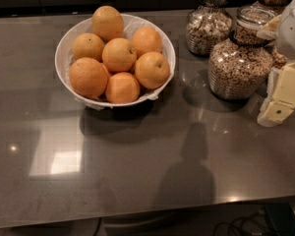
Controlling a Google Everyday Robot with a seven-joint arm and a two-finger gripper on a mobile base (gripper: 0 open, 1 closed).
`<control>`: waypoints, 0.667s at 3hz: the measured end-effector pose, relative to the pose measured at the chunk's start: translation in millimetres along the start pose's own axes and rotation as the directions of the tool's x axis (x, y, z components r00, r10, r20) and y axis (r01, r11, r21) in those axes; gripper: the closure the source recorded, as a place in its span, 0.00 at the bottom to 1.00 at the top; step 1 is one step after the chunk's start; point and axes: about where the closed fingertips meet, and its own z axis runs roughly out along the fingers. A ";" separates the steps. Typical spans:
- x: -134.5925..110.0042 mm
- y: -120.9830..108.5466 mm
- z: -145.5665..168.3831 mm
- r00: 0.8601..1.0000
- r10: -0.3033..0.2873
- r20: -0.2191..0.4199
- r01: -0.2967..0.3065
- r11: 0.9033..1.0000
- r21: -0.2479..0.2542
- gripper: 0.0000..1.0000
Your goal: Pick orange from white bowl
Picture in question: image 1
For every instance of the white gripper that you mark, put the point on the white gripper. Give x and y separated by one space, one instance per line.
292 29

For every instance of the front peeled-look orange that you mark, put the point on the front peeled-look orange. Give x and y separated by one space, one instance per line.
122 88

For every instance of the left front large orange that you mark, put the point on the left front large orange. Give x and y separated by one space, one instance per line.
88 78

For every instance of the white bowl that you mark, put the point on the white bowl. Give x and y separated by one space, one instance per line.
63 46

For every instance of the white paper bowl liner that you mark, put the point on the white paper bowl liner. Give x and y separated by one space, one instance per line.
134 25

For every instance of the front glass cereal jar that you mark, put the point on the front glass cereal jar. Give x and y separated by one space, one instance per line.
240 64

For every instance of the back left glass jar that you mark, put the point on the back left glass jar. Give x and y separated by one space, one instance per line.
207 25

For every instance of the black power adapter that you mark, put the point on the black power adapter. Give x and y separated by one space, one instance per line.
281 219

